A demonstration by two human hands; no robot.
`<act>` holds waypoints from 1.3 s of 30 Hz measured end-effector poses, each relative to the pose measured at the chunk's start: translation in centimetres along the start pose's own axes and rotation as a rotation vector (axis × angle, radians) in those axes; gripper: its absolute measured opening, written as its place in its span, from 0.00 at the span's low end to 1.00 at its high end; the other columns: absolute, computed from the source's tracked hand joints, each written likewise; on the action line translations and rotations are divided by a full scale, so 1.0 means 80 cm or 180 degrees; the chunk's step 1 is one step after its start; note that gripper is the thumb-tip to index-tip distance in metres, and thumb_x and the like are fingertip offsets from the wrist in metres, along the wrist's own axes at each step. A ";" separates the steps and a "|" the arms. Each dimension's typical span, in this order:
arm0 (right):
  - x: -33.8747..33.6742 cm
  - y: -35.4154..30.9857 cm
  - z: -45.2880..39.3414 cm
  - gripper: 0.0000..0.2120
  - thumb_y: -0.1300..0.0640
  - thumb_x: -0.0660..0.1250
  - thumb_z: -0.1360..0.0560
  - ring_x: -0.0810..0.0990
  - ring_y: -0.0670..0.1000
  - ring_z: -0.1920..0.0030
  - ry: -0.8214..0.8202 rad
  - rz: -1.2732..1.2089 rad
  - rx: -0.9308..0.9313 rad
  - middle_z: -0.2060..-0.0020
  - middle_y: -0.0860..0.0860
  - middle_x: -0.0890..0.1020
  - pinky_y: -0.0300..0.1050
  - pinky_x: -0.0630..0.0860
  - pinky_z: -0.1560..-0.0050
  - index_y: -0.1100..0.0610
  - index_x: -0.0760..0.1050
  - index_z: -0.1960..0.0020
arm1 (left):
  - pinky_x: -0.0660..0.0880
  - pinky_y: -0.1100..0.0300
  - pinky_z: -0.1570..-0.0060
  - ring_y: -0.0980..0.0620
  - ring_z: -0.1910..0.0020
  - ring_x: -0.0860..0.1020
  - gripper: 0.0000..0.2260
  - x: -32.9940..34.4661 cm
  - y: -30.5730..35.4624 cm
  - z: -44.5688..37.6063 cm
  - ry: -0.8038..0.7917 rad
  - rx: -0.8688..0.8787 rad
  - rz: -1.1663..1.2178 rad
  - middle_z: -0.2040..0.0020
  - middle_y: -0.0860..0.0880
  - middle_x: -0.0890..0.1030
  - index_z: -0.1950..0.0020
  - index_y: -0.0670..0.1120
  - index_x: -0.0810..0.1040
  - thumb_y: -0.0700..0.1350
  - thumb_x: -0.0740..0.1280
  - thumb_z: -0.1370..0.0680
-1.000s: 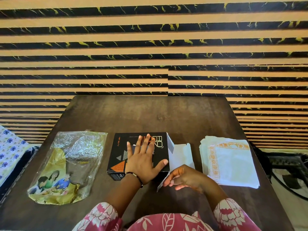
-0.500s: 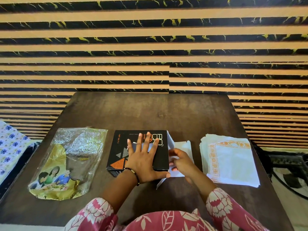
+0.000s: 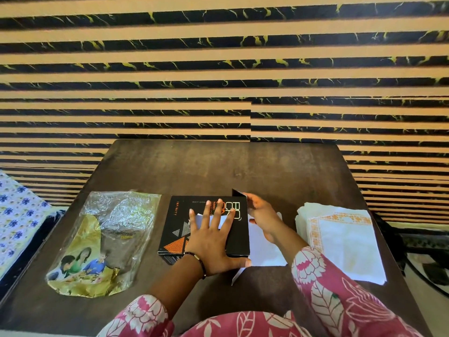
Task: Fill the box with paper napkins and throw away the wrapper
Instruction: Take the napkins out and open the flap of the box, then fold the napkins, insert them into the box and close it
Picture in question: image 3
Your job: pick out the person's left hand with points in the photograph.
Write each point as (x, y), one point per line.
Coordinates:
(209, 247)

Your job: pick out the person's right hand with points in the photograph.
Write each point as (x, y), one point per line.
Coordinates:
(266, 219)

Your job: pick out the person's right fingers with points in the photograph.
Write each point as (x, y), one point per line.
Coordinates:
(253, 205)

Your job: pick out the person's left thumb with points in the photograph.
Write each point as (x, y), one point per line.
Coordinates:
(241, 263)

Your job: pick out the person's left little finger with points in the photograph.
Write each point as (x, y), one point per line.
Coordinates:
(194, 222)

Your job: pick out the person's left middle finger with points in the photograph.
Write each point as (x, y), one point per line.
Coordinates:
(216, 214)

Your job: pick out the small white paper slip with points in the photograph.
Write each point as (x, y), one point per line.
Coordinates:
(204, 221)

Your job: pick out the black cardboard box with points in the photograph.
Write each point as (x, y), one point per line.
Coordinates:
(175, 221)

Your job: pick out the person's left forearm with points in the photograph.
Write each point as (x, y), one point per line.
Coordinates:
(175, 284)

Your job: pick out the person's right forearm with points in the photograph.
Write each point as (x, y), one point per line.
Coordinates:
(289, 243)

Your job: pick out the white paper sheet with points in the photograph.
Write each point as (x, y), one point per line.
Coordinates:
(266, 252)

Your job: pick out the gold foil bag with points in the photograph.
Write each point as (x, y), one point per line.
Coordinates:
(115, 235)

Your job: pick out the pink floral garment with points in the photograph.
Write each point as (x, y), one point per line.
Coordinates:
(333, 305)

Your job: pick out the stack of white bordered napkins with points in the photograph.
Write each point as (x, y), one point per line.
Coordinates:
(347, 242)

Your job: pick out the black metal stand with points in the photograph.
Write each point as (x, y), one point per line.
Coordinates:
(421, 249)

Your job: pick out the blue floral bed sheet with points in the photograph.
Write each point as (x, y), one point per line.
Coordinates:
(17, 217)

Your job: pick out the dark bed frame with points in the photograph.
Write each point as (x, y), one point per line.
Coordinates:
(24, 256)

